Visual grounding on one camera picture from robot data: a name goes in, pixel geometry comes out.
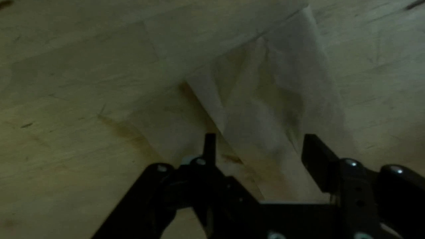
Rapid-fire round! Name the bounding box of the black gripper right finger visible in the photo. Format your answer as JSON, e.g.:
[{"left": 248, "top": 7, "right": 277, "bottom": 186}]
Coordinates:
[{"left": 301, "top": 134, "right": 341, "bottom": 193}]

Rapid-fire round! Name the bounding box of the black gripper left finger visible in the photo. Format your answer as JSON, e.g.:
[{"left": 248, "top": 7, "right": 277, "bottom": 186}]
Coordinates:
[{"left": 201, "top": 133, "right": 216, "bottom": 165}]

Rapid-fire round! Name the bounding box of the brown paper wrapper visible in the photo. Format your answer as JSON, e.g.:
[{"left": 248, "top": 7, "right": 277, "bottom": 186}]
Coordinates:
[{"left": 143, "top": 7, "right": 351, "bottom": 202}]

